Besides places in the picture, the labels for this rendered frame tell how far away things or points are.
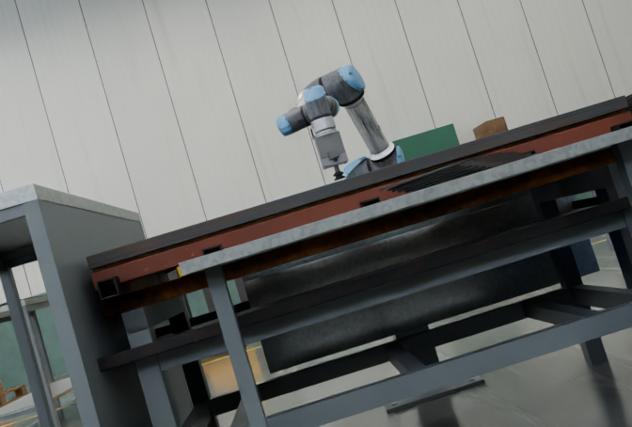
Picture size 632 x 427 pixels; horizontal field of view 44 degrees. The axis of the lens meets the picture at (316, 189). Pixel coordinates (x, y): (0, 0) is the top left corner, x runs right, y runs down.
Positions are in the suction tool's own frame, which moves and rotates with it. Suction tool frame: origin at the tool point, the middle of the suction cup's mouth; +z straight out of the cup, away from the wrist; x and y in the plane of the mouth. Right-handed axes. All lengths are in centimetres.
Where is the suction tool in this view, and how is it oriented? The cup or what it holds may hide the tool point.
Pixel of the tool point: (339, 179)
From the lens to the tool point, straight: 255.7
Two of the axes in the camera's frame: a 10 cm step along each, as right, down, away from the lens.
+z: 2.9, 9.5, -0.7
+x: -0.4, 0.9, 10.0
